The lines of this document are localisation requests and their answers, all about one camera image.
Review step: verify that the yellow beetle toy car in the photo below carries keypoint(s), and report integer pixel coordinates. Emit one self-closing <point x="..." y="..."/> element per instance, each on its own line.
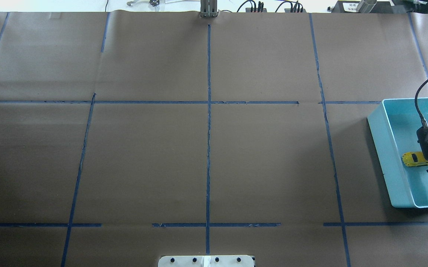
<point x="414" y="159"/>

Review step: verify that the turquoise plastic bin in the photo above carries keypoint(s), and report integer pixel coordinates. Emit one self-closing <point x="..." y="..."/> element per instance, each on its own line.
<point x="393" y="126"/>

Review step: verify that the aluminium frame post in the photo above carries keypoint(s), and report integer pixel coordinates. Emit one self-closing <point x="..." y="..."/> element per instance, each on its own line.
<point x="209" y="8"/>

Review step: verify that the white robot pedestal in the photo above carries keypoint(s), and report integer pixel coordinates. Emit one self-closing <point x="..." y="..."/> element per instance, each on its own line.
<point x="207" y="261"/>

